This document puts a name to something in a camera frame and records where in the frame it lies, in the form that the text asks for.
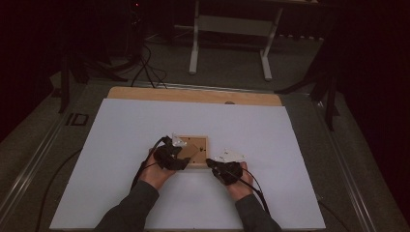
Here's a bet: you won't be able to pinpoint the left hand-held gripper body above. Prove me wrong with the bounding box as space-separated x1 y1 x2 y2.
153 131 189 172

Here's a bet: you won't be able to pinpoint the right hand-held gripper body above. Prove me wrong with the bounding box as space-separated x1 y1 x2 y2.
215 147 247 187

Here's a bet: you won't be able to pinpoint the small wooden tray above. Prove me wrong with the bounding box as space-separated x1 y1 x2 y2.
175 134 210 170

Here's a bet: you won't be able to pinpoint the person's left hand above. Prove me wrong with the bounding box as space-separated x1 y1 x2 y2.
138 148 177 191

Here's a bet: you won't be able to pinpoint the person's right hand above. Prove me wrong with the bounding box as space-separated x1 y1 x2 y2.
226 161 259 203

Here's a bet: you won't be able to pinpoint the white table sheet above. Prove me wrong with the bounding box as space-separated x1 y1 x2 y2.
49 98 327 231

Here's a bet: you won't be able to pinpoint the black tripod stand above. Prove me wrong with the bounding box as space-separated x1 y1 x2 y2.
57 47 130 114
275 57 341 131

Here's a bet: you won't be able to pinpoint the left hand-held gripper cable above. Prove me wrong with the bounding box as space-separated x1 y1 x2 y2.
130 135 171 191

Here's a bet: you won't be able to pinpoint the hand-held gripper cable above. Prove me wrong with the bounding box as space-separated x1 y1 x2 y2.
216 168 271 217
130 135 171 191

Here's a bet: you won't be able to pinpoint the right hand-held gripper cable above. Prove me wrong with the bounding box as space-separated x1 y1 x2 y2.
216 168 271 217

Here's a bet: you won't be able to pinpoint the black floor cables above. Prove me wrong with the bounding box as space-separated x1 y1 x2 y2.
130 43 169 89

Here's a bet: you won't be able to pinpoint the black floor cable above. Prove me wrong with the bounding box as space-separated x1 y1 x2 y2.
34 147 84 232
316 198 351 232

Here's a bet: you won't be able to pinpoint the metal floor rail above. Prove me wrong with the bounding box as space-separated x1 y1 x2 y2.
308 92 379 232
0 93 89 220

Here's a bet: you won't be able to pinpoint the white metal table frame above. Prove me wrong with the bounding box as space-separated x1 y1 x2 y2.
188 0 284 82

